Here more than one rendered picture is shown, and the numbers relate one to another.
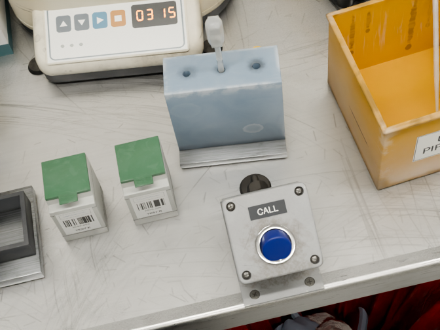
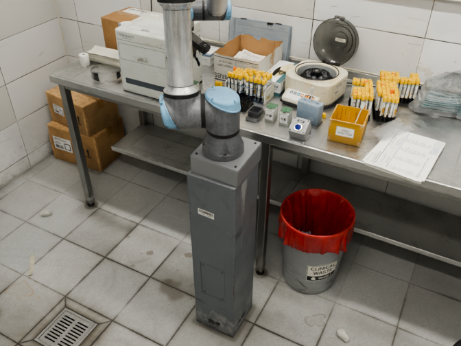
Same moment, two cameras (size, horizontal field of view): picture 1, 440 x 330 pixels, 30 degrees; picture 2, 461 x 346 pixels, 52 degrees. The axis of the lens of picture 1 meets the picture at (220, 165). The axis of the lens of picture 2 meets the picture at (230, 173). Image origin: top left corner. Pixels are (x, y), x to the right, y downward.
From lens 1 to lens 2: 1.41 m
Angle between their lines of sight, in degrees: 29
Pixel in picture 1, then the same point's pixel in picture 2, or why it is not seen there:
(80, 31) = (293, 94)
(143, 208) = (281, 119)
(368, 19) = (346, 110)
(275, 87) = (317, 108)
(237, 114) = (309, 112)
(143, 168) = (285, 110)
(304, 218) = (306, 125)
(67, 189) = (270, 106)
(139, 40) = not seen: hidden behind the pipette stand
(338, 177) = (321, 135)
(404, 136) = (333, 123)
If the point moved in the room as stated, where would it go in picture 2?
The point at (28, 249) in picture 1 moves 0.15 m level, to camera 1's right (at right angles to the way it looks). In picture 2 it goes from (257, 114) to (289, 124)
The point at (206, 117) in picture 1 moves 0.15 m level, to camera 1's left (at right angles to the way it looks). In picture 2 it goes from (303, 110) to (271, 101)
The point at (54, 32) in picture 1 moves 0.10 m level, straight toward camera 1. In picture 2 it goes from (288, 92) to (284, 102)
